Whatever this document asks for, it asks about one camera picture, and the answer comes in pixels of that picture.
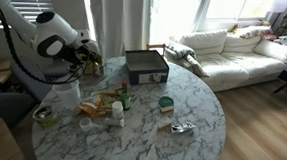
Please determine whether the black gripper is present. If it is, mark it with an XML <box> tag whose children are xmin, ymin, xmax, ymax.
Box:
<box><xmin>62</xmin><ymin>44</ymin><xmax>92</xmax><ymax>67</ymax></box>

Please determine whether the orange snack bag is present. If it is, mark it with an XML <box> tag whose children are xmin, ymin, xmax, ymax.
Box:
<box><xmin>75</xmin><ymin>91</ymin><xmax>106</xmax><ymax>120</ymax></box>

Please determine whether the green bottle red cap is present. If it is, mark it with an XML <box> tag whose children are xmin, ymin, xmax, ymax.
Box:
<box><xmin>119</xmin><ymin>80</ymin><xmax>133</xmax><ymax>111</ymax></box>

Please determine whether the white pill bottle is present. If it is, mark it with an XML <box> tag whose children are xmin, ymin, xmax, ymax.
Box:
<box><xmin>110</xmin><ymin>100</ymin><xmax>126</xmax><ymax>121</ymax></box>

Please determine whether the white curtain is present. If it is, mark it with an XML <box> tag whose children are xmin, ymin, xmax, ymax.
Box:
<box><xmin>84</xmin><ymin>0</ymin><xmax>153</xmax><ymax>62</ymax></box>

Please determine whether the thin wooden block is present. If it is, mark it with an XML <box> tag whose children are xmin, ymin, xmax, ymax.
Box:
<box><xmin>95</xmin><ymin>107</ymin><xmax>114</xmax><ymax>118</ymax></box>

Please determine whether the white measuring scoop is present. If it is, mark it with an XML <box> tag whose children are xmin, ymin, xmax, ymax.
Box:
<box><xmin>78</xmin><ymin>116</ymin><xmax>106</xmax><ymax>135</ymax></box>

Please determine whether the white tube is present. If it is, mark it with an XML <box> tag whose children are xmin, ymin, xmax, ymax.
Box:
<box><xmin>104</xmin><ymin>116</ymin><xmax>126</xmax><ymax>128</ymax></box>

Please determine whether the navy blue cardboard box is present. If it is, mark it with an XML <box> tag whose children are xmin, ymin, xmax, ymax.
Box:
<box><xmin>122</xmin><ymin>48</ymin><xmax>171</xmax><ymax>89</ymax></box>

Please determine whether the wooden chair back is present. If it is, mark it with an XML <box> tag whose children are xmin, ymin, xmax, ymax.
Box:
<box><xmin>145</xmin><ymin>42</ymin><xmax>167</xmax><ymax>58</ymax></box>

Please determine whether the grey upholstered chair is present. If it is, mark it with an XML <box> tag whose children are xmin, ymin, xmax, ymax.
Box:
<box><xmin>0</xmin><ymin>59</ymin><xmax>72</xmax><ymax>133</ymax></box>

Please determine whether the green round lid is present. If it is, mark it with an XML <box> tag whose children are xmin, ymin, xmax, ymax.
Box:
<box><xmin>157</xmin><ymin>95</ymin><xmax>176</xmax><ymax>109</ymax></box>

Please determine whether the small flat wooden block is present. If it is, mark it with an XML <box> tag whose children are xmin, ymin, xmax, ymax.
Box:
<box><xmin>160</xmin><ymin>104</ymin><xmax>176</xmax><ymax>114</ymax></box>

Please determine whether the grey striped blanket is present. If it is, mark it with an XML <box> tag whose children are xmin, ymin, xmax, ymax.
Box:
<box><xmin>164</xmin><ymin>40</ymin><xmax>212</xmax><ymax>78</ymax></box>

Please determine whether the chunky wooden block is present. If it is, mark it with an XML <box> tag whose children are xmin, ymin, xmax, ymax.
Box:
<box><xmin>155</xmin><ymin>116</ymin><xmax>174</xmax><ymax>133</ymax></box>

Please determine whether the silver foil wrapper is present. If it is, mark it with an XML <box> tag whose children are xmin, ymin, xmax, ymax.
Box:
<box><xmin>170</xmin><ymin>120</ymin><xmax>196</xmax><ymax>135</ymax></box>

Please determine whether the yellow soft toy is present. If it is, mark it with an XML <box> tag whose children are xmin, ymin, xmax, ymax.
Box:
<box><xmin>229</xmin><ymin>23</ymin><xmax>241</xmax><ymax>34</ymax></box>

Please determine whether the white sofa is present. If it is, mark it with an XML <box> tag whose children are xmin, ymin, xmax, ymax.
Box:
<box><xmin>162</xmin><ymin>20</ymin><xmax>287</xmax><ymax>98</ymax></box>

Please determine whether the colourful patterned pillow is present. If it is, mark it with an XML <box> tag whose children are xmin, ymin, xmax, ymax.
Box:
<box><xmin>238</xmin><ymin>24</ymin><xmax>273</xmax><ymax>41</ymax></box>

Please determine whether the white lamp shade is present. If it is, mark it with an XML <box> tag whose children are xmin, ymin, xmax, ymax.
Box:
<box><xmin>269</xmin><ymin>0</ymin><xmax>287</xmax><ymax>15</ymax></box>

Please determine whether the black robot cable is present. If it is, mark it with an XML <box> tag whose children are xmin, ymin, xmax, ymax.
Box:
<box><xmin>0</xmin><ymin>0</ymin><xmax>96</xmax><ymax>88</ymax></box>

